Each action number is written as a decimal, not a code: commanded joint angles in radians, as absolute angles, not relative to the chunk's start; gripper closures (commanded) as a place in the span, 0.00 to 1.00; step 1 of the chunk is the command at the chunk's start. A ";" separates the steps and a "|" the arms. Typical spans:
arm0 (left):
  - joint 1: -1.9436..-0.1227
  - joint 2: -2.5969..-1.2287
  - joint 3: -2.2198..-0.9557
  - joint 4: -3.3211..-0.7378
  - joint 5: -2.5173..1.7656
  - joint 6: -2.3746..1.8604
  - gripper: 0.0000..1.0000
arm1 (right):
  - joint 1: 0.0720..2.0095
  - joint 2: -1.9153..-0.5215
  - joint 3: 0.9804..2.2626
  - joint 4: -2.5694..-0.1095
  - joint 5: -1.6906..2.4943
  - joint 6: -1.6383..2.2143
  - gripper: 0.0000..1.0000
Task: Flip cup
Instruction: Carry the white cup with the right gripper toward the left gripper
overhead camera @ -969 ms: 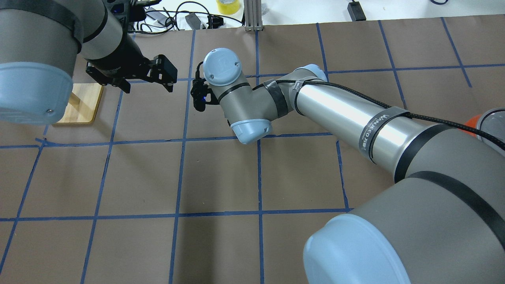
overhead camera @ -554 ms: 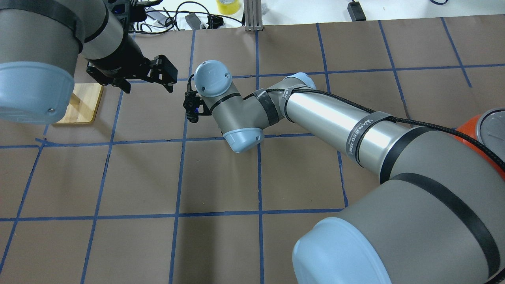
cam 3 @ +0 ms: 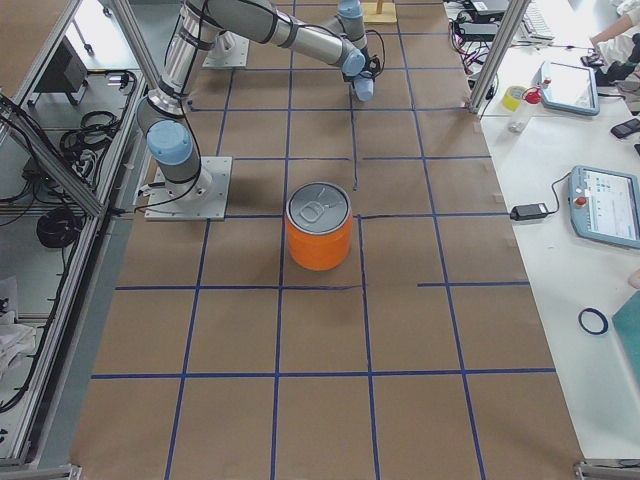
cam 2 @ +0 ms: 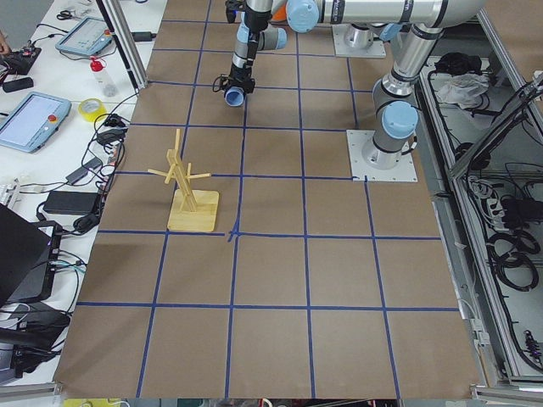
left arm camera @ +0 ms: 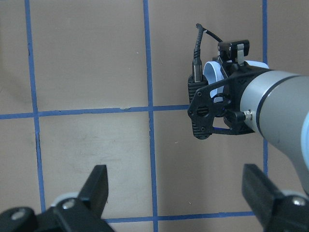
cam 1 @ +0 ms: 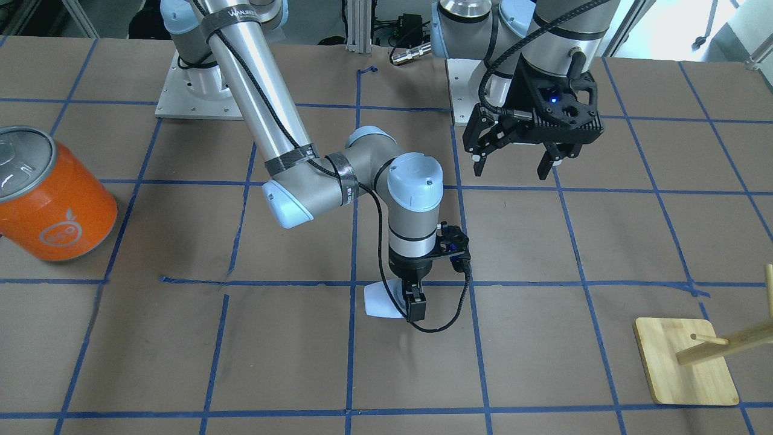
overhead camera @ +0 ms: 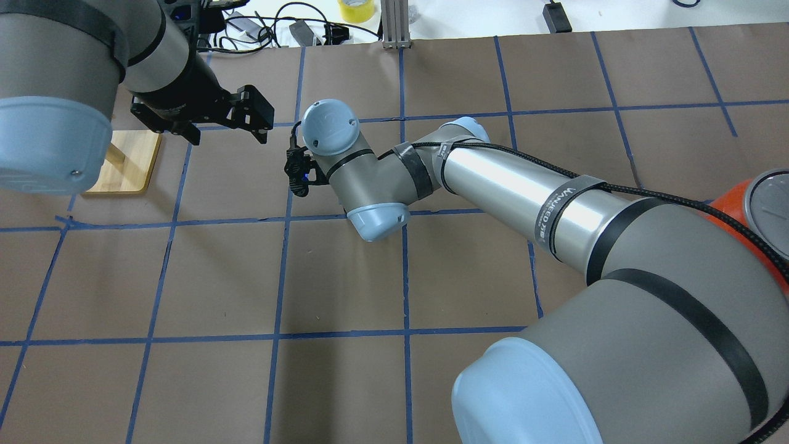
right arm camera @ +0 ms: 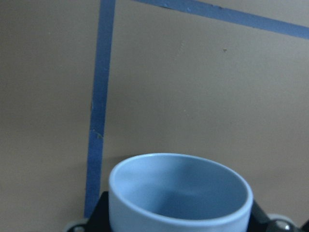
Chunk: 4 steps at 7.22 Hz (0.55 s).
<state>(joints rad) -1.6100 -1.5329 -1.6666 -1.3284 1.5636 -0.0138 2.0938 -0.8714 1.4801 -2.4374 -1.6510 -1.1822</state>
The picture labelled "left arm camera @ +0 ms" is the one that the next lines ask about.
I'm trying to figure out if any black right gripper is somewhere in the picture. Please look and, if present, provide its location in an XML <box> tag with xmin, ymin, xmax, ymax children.
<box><xmin>212</xmin><ymin>40</ymin><xmax>272</xmax><ymax>134</ymax></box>

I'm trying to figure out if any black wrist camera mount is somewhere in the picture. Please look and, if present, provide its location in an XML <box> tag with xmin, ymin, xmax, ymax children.
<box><xmin>187</xmin><ymin>72</ymin><xmax>254</xmax><ymax>141</ymax></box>

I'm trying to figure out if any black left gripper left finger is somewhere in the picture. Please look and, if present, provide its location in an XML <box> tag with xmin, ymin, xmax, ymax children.
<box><xmin>0</xmin><ymin>165</ymin><xmax>113</xmax><ymax>232</ymax></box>

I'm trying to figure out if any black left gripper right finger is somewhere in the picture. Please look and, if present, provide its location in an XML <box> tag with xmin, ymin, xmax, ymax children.
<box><xmin>242</xmin><ymin>164</ymin><xmax>309</xmax><ymax>232</ymax></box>

